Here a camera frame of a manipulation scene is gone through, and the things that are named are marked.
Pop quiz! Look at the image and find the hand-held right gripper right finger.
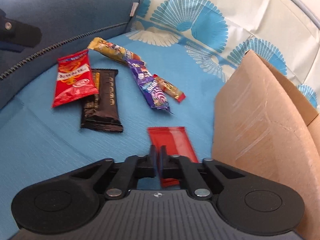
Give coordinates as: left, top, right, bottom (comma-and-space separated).
161, 145, 251, 200

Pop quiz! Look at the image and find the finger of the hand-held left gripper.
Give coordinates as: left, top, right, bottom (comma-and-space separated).
0, 9, 42, 53

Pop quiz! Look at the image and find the red printed snack packet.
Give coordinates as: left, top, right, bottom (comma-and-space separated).
51, 49, 99, 108

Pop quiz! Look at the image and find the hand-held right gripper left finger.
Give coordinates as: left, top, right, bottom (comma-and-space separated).
66, 144, 158, 200

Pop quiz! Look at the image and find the purple snack packet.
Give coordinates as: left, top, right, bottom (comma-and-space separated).
126, 54, 171, 113

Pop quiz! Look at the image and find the long yellow snack packet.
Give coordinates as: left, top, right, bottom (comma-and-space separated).
87, 37, 141, 66

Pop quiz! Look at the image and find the plain red snack packet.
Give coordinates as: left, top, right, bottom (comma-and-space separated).
147, 126, 200, 188

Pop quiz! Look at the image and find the black snack bar packet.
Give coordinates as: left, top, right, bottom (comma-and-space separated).
80, 68, 124, 133

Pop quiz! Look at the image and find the white sofa tag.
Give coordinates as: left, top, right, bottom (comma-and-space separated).
129, 2, 139, 18

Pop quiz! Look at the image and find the pale blue plain sheet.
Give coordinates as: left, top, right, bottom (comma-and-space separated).
271, 0, 320, 32

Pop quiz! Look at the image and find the small red yellow stick packet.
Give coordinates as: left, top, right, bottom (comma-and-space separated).
152, 74, 186, 103

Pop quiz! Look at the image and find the cardboard box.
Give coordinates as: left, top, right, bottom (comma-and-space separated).
212, 49, 320, 240

